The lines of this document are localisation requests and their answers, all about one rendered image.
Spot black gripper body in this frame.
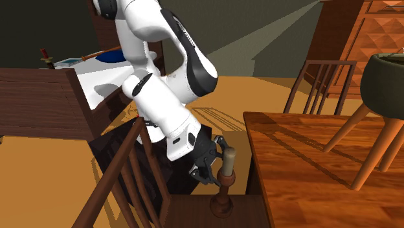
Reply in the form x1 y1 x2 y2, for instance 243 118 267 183
188 124 219 174

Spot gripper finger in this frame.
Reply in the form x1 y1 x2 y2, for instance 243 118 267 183
214 135 230 158
188 163 221 187

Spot brown candlestick with beige candle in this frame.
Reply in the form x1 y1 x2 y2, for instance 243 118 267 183
209 146 237 220

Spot dark robot stand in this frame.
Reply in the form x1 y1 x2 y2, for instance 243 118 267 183
88 117 219 219

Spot brown wooden spindle chair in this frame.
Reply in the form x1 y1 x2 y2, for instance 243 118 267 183
71 117 273 228

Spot orange-brown wooden table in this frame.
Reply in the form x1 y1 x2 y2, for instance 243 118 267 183
242 111 404 228

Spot blue oval cushion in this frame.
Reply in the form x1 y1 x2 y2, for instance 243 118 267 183
95 49 128 63

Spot dark slatted chair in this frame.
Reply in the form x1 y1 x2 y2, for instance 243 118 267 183
283 60 358 116

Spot pale blue flat book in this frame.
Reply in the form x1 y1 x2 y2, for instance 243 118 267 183
53 58 84 69

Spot dark green stool, wooden legs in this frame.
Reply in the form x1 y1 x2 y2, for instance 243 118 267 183
322 52 404 192

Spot brown bed with white sheet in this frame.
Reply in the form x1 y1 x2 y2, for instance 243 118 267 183
0 0 166 142

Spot red and gold sword hilt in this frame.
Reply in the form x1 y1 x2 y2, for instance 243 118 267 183
39 48 56 70

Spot wooden cabinet with diamond pattern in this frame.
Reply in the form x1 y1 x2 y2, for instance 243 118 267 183
305 0 404 99

